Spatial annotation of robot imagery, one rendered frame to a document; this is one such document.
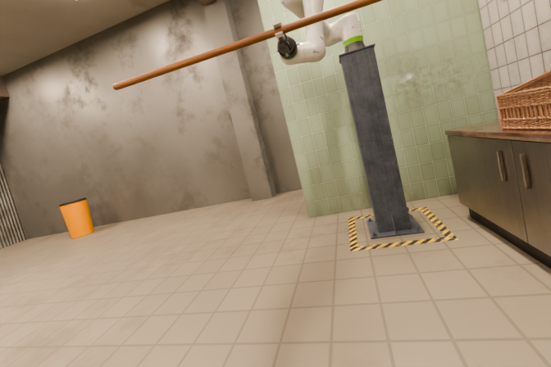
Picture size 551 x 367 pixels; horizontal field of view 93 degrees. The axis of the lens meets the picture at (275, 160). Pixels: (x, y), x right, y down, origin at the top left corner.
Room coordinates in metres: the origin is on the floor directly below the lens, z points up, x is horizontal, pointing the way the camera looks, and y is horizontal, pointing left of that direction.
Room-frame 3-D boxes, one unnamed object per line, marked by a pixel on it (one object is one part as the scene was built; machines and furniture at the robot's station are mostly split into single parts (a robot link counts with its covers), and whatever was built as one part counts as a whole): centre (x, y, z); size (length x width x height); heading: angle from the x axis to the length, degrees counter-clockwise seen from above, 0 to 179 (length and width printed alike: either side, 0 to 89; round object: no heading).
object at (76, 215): (4.26, 3.39, 0.29); 0.38 x 0.37 x 0.58; 74
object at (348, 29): (1.76, -0.67, 1.36); 0.16 x 0.13 x 0.19; 47
